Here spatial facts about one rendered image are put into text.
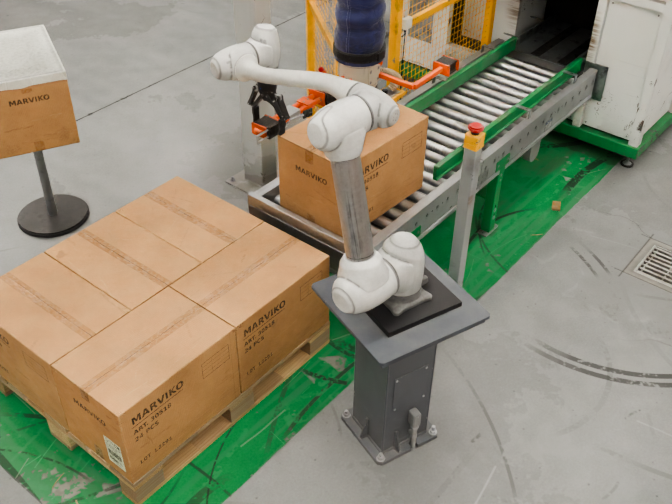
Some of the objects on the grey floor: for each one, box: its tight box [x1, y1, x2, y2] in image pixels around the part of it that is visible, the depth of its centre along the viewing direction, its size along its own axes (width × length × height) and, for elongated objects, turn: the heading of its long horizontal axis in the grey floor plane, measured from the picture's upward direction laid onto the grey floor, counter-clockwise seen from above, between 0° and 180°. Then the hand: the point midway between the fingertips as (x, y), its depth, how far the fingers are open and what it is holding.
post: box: [448, 131, 485, 287], centre depth 397 cm, size 7×7×100 cm
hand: (269, 125), depth 326 cm, fingers open, 13 cm apart
